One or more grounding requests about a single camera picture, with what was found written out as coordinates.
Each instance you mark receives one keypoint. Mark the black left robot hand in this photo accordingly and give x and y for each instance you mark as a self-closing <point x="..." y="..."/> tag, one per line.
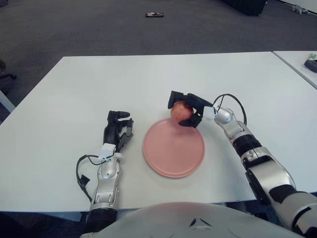
<point x="110" y="132"/>

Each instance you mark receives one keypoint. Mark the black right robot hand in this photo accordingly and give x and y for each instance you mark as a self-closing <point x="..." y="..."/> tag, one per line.
<point x="198" y="101"/>

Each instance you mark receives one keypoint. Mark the red apple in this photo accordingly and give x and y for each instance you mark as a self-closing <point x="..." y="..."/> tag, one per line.
<point x="180" y="111"/>

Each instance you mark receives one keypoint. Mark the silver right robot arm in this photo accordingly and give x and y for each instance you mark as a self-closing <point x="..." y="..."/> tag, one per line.
<point x="267" y="168"/>

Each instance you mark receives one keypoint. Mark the pink round plate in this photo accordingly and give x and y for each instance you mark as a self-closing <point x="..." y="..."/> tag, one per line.
<point x="171" y="151"/>

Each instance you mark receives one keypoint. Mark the small dark flat floor object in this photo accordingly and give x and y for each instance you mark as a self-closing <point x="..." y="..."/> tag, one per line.
<point x="154" y="14"/>

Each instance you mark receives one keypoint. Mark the black box furniture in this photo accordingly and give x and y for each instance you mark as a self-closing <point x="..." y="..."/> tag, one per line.
<point x="240" y="7"/>

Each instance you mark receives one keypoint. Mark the white table leg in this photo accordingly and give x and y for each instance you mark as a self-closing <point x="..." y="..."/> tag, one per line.
<point x="6" y="100"/>

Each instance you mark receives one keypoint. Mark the grey robot torso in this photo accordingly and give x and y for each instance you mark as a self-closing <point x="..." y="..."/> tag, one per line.
<point x="173" y="223"/>

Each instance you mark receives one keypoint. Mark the dark grey handheld controller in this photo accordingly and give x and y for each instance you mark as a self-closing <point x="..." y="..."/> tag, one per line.
<point x="312" y="65"/>

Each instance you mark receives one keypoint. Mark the black office chair base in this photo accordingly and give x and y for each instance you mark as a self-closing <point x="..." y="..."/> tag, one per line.
<point x="5" y="74"/>

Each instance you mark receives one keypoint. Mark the small green packet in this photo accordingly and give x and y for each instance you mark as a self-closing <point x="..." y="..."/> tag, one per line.
<point x="313" y="56"/>

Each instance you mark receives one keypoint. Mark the grey object on floor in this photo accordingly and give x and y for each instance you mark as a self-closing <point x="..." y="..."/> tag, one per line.
<point x="298" y="9"/>

